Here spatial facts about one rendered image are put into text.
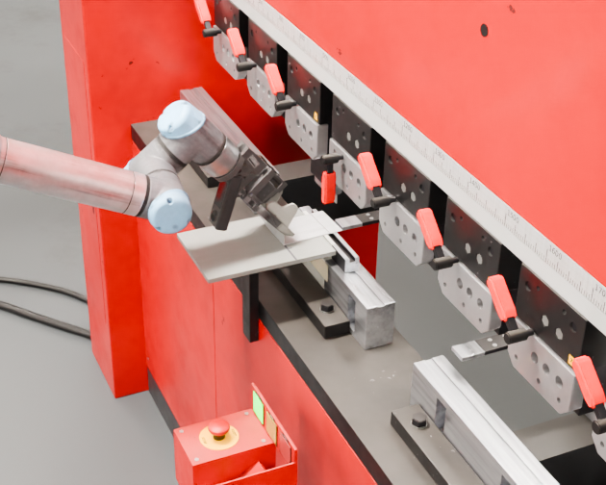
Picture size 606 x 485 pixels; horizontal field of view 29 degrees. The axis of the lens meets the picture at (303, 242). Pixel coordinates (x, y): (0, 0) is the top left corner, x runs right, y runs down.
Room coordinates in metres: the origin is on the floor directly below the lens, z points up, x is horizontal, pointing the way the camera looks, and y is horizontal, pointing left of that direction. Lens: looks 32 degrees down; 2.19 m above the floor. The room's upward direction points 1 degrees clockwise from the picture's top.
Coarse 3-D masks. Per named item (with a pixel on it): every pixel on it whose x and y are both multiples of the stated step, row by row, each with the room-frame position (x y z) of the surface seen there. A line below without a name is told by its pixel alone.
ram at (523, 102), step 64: (320, 0) 1.94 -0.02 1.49; (384, 0) 1.74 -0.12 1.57; (448, 0) 1.57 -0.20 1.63; (512, 0) 1.43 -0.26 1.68; (576, 0) 1.31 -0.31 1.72; (384, 64) 1.73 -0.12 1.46; (448, 64) 1.55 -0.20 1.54; (512, 64) 1.41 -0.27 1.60; (576, 64) 1.30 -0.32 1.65; (384, 128) 1.71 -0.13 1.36; (448, 128) 1.54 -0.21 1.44; (512, 128) 1.40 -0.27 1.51; (576, 128) 1.28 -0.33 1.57; (448, 192) 1.52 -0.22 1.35; (512, 192) 1.38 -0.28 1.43; (576, 192) 1.26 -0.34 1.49; (576, 256) 1.25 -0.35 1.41
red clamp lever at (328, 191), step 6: (324, 156) 1.82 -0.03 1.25; (330, 156) 1.82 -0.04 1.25; (336, 156) 1.82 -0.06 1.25; (342, 156) 1.83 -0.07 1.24; (324, 162) 1.81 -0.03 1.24; (330, 162) 1.82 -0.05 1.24; (336, 162) 1.82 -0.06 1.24; (330, 168) 1.82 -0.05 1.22; (324, 174) 1.82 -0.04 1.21; (330, 174) 1.82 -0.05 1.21; (324, 180) 1.82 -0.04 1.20; (330, 180) 1.82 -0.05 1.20; (324, 186) 1.82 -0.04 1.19; (330, 186) 1.82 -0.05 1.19; (324, 192) 1.82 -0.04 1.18; (330, 192) 1.82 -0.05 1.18; (324, 198) 1.82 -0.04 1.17; (330, 198) 1.82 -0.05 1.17
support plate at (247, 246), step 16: (240, 224) 2.00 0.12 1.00; (256, 224) 2.00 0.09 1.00; (192, 240) 1.94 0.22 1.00; (208, 240) 1.94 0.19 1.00; (224, 240) 1.94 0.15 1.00; (240, 240) 1.94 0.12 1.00; (256, 240) 1.94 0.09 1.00; (272, 240) 1.94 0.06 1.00; (320, 240) 1.95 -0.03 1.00; (192, 256) 1.88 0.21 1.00; (208, 256) 1.88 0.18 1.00; (224, 256) 1.88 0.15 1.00; (240, 256) 1.88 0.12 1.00; (256, 256) 1.88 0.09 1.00; (272, 256) 1.88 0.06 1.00; (288, 256) 1.88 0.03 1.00; (304, 256) 1.88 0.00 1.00; (320, 256) 1.89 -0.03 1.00; (208, 272) 1.82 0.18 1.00; (224, 272) 1.82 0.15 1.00; (240, 272) 1.82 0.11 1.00; (256, 272) 1.84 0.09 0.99
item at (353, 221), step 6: (378, 210) 2.06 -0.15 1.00; (354, 216) 2.03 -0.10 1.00; (360, 216) 2.03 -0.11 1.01; (366, 216) 2.03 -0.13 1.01; (372, 216) 2.04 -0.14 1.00; (378, 216) 2.04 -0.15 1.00; (336, 222) 2.01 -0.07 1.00; (342, 222) 2.01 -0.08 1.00; (348, 222) 2.01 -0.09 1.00; (354, 222) 2.01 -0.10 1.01; (360, 222) 2.01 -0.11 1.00; (366, 222) 2.01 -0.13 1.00; (372, 222) 2.02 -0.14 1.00; (378, 222) 2.02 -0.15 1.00; (342, 228) 1.99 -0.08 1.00; (348, 228) 1.99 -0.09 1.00
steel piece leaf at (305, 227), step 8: (304, 216) 2.03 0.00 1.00; (312, 216) 2.03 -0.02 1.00; (296, 224) 2.00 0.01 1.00; (304, 224) 2.00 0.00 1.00; (312, 224) 2.00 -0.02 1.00; (320, 224) 2.00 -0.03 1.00; (272, 232) 1.97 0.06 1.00; (280, 232) 1.94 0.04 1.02; (296, 232) 1.97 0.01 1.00; (304, 232) 1.97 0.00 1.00; (312, 232) 1.97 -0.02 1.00; (320, 232) 1.97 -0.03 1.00; (328, 232) 1.97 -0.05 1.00; (280, 240) 1.94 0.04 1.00; (288, 240) 1.94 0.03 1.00; (296, 240) 1.94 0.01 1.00; (304, 240) 1.94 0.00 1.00
